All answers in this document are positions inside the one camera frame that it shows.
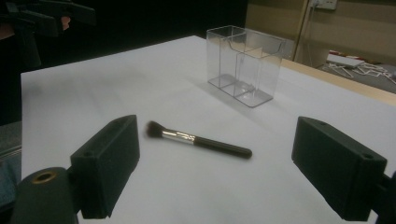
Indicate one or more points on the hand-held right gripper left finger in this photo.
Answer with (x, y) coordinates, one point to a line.
(106, 161)

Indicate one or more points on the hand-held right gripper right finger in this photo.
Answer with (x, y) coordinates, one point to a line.
(336, 168)

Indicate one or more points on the black makeup brush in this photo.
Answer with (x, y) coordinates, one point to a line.
(214, 144)

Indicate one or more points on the clear acrylic organizer box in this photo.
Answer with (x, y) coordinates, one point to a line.
(246, 62)

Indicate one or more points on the flat white box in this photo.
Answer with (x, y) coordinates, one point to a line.
(344, 59)

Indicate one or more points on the light wooden shelf unit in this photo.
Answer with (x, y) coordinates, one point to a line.
(358, 28)

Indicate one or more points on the aluminium floor rail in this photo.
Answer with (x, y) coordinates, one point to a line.
(9, 152)

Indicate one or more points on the white wall socket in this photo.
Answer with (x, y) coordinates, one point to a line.
(325, 3)

